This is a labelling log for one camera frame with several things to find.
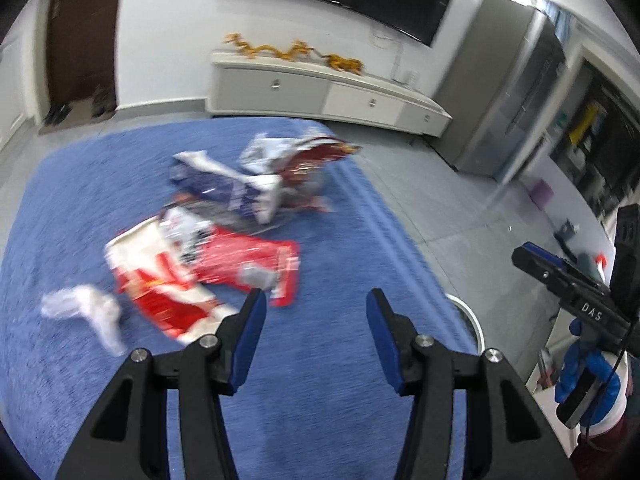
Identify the white red printed wrapper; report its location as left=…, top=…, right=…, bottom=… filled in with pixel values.
left=160, top=205, right=213, bottom=266

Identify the red cream snack bag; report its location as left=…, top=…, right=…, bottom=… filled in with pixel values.
left=105, top=220, right=238, bottom=346

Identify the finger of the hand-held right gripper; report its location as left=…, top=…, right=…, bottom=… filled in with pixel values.
left=615, top=205, right=640, bottom=311
left=511, top=241, right=608, bottom=311

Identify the long golden dragon figurine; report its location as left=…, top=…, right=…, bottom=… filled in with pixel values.
left=223, top=32, right=271, bottom=61

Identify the blue fluffy blanket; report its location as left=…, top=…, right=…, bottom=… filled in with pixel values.
left=0, top=117, right=478, bottom=480

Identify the white round bin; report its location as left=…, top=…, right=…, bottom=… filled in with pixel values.
left=444, top=294, right=483, bottom=356

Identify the red shiny snack bag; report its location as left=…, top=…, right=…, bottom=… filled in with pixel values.
left=192, top=225, right=301, bottom=308

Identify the dark red snack bag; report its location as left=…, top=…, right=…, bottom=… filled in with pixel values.
left=280, top=132, right=362, bottom=213

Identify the white grey television cabinet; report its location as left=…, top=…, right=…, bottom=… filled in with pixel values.
left=207, top=50, right=453, bottom=137

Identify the white lower cabinet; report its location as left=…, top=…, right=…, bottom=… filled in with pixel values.
left=0, top=35, right=28, bottom=148

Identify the person's right hand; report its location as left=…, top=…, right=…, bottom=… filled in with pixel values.
left=555, top=317, right=623, bottom=411

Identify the grey doormat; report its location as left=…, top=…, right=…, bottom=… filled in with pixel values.
left=39, top=101, right=119, bottom=134

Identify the person's right forearm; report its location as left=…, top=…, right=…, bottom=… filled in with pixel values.
left=570, top=355, right=640, bottom=480

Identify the dark brown door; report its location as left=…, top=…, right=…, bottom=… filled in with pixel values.
left=47, top=0, right=131, bottom=111

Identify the golden tiger figurine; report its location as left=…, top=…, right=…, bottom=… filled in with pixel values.
left=325, top=54, right=365, bottom=76

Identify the grey refrigerator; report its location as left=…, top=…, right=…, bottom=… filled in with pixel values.
left=435, top=0, right=568, bottom=181

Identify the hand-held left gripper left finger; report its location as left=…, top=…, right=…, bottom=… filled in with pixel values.
left=55, top=287, right=268, bottom=480

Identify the blue white snack bag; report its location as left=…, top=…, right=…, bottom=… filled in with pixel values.
left=170, top=150, right=283, bottom=223

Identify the short golden dragon figurine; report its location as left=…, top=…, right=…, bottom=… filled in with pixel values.
left=272, top=40, right=321, bottom=61

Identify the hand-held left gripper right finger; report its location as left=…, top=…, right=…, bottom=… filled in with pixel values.
left=365, top=287, right=571, bottom=480

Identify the silver white snack bag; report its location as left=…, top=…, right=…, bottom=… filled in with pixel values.
left=239, top=132, right=306, bottom=181

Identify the yellow object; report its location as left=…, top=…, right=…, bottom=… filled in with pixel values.
left=570, top=102, right=601, bottom=148

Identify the pair of black shoes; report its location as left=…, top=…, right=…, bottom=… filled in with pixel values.
left=42, top=104, right=72, bottom=127

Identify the pair of brown shoes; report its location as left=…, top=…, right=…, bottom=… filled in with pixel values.
left=90, top=87, right=117, bottom=118

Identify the dark glass door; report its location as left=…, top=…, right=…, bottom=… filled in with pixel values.
left=565, top=50, right=640, bottom=221

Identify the white plastic wrapper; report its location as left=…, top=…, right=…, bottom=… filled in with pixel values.
left=41, top=284, right=126, bottom=357

